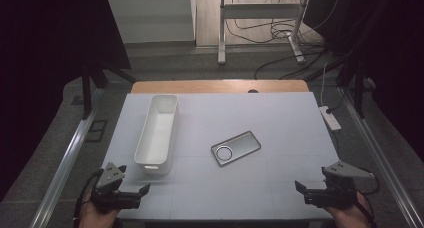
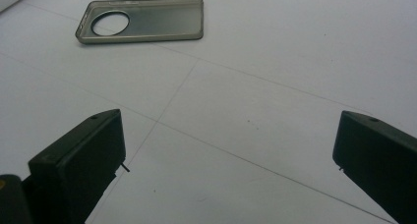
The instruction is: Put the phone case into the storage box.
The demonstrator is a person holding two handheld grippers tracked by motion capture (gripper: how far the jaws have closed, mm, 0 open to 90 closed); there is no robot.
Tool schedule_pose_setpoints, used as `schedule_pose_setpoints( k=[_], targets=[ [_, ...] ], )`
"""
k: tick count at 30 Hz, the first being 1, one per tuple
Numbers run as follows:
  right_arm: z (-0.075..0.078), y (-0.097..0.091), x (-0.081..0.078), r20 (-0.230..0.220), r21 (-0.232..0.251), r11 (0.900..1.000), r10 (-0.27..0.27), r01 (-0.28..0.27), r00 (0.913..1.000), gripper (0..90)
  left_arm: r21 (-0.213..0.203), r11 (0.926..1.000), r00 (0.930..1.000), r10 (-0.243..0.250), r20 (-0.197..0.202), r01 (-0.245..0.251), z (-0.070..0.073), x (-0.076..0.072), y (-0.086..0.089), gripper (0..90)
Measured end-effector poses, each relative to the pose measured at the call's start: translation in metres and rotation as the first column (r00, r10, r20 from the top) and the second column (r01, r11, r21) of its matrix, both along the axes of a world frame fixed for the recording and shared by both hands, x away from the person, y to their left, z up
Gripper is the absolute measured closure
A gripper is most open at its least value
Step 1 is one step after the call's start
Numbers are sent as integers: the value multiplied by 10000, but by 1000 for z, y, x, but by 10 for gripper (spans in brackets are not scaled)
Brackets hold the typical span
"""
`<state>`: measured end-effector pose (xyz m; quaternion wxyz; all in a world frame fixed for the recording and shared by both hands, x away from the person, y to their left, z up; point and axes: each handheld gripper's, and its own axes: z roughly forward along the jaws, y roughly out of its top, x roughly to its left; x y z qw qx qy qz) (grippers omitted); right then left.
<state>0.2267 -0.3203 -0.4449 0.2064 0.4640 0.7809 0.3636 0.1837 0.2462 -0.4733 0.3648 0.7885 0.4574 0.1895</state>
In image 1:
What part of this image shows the white power strip cable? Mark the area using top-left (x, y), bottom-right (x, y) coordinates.
top-left (319, 61), bottom-right (329, 108)

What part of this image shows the black metal stand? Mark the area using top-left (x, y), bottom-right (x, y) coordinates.
top-left (352, 63), bottom-right (367, 119)
top-left (80, 65), bottom-right (108, 120)

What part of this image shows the tangle of black floor cables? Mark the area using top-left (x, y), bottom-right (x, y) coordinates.
top-left (224, 0), bottom-right (326, 51)

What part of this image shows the black curtain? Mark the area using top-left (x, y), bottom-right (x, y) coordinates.
top-left (303, 0), bottom-right (424, 154)
top-left (0, 0), bottom-right (132, 202)

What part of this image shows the person's left hand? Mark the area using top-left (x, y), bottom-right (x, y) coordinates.
top-left (79, 197), bottom-right (118, 228)

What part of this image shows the black floor plate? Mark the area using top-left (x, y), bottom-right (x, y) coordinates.
top-left (84, 119), bottom-right (109, 143)

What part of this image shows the white cabinet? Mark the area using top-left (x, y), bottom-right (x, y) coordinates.
top-left (106, 0), bottom-right (198, 44)

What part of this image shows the long black floor cable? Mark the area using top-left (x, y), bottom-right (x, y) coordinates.
top-left (254, 49), bottom-right (326, 81)

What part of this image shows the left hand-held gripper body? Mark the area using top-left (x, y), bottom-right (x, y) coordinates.
top-left (90, 162), bottom-right (142, 213)

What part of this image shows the pale grey table board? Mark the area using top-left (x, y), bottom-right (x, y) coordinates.
top-left (101, 91), bottom-right (340, 221)

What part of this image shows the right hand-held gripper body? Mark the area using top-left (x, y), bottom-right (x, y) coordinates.
top-left (303, 161), bottom-right (376, 210)

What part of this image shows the white plastic storage bin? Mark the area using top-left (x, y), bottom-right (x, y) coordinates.
top-left (133, 94), bottom-right (180, 176)

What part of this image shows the person's right hand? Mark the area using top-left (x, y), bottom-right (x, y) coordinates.
top-left (323, 191), bottom-right (372, 228)

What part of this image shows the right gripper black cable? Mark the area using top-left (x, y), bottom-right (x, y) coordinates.
top-left (353, 173), bottom-right (381, 228)

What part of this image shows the white power strip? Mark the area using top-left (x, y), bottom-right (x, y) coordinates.
top-left (318, 105), bottom-right (343, 133)

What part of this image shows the aluminium rail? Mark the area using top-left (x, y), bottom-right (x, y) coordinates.
top-left (29, 87), bottom-right (106, 228)
top-left (338, 86), bottom-right (424, 228)

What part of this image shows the wooden table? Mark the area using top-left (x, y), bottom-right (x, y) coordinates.
top-left (130, 79), bottom-right (310, 95)

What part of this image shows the black plug cable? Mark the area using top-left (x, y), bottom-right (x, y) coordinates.
top-left (325, 93), bottom-right (345, 115)

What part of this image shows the white metal stand frame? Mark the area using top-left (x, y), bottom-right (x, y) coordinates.
top-left (217, 0), bottom-right (312, 66)

